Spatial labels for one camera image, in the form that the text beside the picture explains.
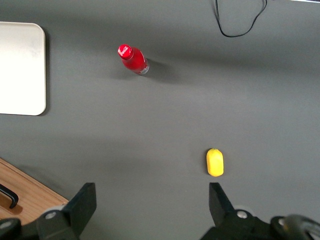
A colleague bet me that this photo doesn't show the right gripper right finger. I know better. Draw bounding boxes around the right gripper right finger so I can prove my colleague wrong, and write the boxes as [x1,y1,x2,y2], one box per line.
[199,182,274,240]

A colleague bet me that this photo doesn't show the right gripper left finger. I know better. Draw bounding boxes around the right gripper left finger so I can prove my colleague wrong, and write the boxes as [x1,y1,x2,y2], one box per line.
[36,182,98,240]

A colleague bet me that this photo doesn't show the white plastic tray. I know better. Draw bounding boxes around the white plastic tray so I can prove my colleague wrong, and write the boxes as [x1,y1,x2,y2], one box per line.
[0,21,47,117]

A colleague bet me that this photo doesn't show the wooden drawer cabinet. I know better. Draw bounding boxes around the wooden drawer cabinet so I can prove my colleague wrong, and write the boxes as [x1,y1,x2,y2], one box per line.
[0,156,70,226]

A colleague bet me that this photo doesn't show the yellow lemon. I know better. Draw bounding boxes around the yellow lemon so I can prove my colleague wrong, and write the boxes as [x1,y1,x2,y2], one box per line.
[205,147,225,178]

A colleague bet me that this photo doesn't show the wooden drawer front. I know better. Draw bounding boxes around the wooden drawer front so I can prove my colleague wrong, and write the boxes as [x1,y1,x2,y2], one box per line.
[0,163,62,225]

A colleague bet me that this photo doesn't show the red cola bottle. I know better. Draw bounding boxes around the red cola bottle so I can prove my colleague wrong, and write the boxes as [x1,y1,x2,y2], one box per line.
[116,43,150,76]

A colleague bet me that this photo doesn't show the black metal drawer handle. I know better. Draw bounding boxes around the black metal drawer handle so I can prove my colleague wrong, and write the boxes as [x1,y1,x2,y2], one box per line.
[0,183,20,210]

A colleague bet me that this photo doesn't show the thin black table cable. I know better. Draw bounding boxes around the thin black table cable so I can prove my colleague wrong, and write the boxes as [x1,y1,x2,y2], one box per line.
[214,0,268,38]

